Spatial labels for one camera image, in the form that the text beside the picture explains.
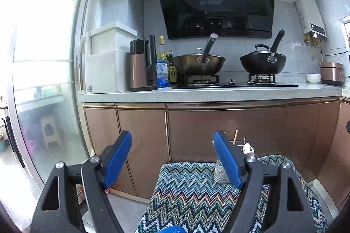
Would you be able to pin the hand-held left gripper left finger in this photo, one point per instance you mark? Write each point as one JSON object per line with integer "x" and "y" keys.
{"x": 117, "y": 159}

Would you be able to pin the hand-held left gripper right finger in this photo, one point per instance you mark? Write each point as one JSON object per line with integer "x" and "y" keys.
{"x": 227, "y": 159}

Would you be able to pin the clear utensil holder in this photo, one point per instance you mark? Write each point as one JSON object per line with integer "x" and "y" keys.
{"x": 220, "y": 175}

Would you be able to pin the wooden chopstick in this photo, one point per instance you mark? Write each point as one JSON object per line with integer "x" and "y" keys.
{"x": 235, "y": 136}

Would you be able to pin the person's left hand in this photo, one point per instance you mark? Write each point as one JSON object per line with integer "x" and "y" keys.
{"x": 173, "y": 229}

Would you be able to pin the rose gold lower cabinets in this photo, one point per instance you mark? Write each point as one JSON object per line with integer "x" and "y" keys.
{"x": 191, "y": 126}

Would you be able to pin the zigzag patterned cushion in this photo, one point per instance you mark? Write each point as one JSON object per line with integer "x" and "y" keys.
{"x": 191, "y": 194}

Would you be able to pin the beige plastic stool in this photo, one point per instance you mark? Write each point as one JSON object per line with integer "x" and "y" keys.
{"x": 50, "y": 126}

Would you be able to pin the black gas stove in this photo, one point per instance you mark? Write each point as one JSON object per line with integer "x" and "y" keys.
{"x": 232, "y": 84}

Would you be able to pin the white storage box stack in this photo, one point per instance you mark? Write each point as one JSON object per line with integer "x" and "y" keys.
{"x": 106, "y": 71}

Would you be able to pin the rose gold electric kettle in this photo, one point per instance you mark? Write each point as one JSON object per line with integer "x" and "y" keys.
{"x": 138, "y": 71}

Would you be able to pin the blue and white packet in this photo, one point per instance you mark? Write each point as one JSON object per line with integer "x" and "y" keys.
{"x": 162, "y": 71}

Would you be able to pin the black wok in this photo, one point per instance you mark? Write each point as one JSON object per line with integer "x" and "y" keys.
{"x": 259, "y": 64}

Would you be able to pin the brass wok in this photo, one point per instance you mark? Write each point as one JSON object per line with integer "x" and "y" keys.
{"x": 191, "y": 64}

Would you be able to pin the dark bottle with yellow label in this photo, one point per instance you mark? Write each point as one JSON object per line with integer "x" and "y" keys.
{"x": 172, "y": 73}

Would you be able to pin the glass pot lid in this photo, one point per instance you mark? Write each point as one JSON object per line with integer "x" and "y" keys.
{"x": 197, "y": 50}

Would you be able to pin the black pot lid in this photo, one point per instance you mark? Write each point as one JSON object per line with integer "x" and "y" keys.
{"x": 259, "y": 50}

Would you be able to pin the white bowl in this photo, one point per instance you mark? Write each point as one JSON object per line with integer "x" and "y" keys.
{"x": 313, "y": 78}

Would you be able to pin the yellow cap oil bottle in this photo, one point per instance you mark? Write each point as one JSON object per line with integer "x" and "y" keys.
{"x": 161, "y": 44}

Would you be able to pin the rose gold rice cooker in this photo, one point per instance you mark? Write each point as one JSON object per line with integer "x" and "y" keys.
{"x": 332, "y": 73}

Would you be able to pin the brass water heater pipes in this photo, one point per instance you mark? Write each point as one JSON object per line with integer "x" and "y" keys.
{"x": 311, "y": 43}

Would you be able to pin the sliding glass door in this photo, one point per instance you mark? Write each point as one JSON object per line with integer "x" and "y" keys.
{"x": 49, "y": 30}

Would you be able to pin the black range hood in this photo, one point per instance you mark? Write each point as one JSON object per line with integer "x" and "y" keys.
{"x": 218, "y": 3}

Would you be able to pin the white water heater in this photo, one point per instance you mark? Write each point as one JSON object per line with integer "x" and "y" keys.
{"x": 309, "y": 17}

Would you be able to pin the window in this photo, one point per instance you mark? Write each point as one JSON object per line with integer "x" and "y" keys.
{"x": 346, "y": 33}

